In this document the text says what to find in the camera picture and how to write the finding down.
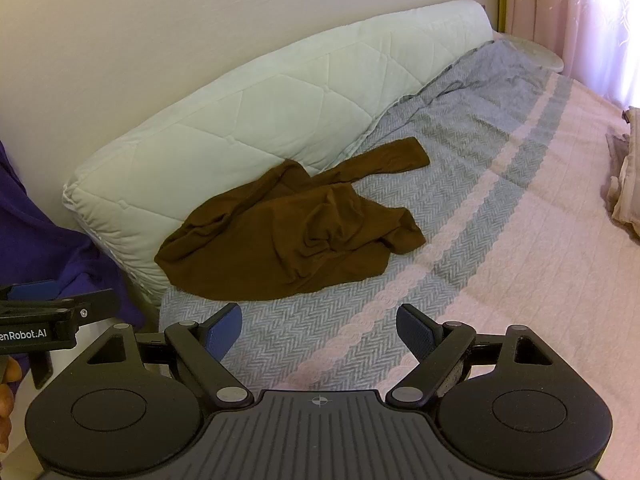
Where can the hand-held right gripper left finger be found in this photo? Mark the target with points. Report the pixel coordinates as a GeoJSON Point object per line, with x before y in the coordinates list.
{"type": "Point", "coordinates": [227, 332]}

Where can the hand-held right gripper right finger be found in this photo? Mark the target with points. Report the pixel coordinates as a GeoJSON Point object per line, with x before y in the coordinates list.
{"type": "Point", "coordinates": [415, 332]}

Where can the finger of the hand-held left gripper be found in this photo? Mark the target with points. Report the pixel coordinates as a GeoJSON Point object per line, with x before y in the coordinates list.
{"type": "Point", "coordinates": [35, 291]}
{"type": "Point", "coordinates": [95, 305]}

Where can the brown garment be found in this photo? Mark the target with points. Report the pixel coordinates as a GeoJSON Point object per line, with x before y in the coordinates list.
{"type": "Point", "coordinates": [275, 240]}

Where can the person's left hand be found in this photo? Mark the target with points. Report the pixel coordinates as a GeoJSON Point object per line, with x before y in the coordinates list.
{"type": "Point", "coordinates": [5, 410]}

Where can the person's purple clothing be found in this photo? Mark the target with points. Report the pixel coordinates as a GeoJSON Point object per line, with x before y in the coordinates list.
{"type": "Point", "coordinates": [40, 240]}

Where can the grey and pink bedspread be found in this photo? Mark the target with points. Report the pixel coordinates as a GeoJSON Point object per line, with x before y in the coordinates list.
{"type": "Point", "coordinates": [500, 235]}

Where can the white quilted pillow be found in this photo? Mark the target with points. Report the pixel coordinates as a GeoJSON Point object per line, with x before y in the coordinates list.
{"type": "Point", "coordinates": [225, 110]}

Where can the beige pillow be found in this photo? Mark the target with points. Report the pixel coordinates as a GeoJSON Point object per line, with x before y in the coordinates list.
{"type": "Point", "coordinates": [627, 185]}

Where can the white round cushion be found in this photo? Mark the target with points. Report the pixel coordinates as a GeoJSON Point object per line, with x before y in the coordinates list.
{"type": "Point", "coordinates": [535, 52]}

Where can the pink curtain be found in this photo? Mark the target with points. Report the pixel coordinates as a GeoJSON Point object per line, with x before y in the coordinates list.
{"type": "Point", "coordinates": [575, 10]}

